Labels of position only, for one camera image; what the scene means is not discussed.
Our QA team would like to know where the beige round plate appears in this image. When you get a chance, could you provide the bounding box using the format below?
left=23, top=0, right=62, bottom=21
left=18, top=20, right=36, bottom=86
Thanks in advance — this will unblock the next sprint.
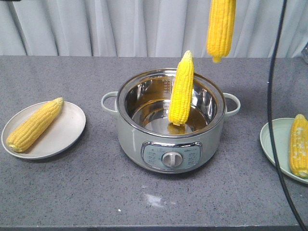
left=1, top=102, right=86, bottom=159

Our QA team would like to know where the yellow corn cob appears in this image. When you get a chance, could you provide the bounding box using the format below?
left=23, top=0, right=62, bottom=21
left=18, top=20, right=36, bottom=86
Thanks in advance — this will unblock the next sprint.
left=6, top=97, right=64, bottom=153
left=168, top=51, right=194, bottom=126
left=207, top=0, right=236, bottom=63

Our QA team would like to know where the light green round plate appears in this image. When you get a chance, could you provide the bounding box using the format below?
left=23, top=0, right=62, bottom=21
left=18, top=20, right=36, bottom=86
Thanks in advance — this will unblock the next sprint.
left=259, top=118, right=308, bottom=184

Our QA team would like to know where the pale speckled corn cob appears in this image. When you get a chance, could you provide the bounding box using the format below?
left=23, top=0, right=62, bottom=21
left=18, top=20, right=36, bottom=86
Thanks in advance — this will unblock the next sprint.
left=289, top=114, right=308, bottom=179

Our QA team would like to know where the green electric cooking pot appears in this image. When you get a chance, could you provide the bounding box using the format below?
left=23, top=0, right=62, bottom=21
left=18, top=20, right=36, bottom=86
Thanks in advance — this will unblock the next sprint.
left=101, top=68, right=241, bottom=174

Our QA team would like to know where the grey pleated curtain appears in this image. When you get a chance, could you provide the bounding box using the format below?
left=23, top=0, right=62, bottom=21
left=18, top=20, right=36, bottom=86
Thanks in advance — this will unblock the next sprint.
left=0, top=0, right=308, bottom=58

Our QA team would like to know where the black cable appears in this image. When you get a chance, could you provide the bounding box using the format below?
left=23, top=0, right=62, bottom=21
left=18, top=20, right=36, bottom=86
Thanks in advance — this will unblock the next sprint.
left=267, top=0, right=308, bottom=231

